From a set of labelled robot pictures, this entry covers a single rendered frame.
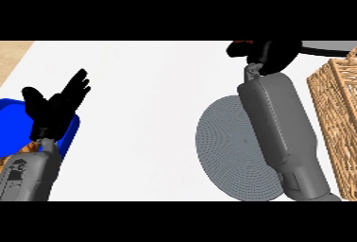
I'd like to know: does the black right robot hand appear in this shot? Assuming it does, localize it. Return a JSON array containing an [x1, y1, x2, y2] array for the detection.
[[226, 40, 302, 77]]

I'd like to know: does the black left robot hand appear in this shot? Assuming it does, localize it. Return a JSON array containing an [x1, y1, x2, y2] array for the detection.
[[21, 68, 92, 143]]

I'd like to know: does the tan wicker basket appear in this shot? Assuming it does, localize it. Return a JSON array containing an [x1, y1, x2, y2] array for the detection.
[[305, 45, 357, 202]]

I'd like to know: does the round grey placemat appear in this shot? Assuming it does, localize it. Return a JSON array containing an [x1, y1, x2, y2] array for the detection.
[[193, 95, 288, 202]]

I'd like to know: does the blue bowl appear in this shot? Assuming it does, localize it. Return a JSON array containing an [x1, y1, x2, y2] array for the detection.
[[0, 97, 83, 160]]

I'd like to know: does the brown textured object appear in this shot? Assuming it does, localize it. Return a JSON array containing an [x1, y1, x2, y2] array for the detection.
[[0, 141, 41, 169]]

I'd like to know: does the grey object with black rim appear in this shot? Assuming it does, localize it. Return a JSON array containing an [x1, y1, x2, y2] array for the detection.
[[298, 40, 357, 59]]

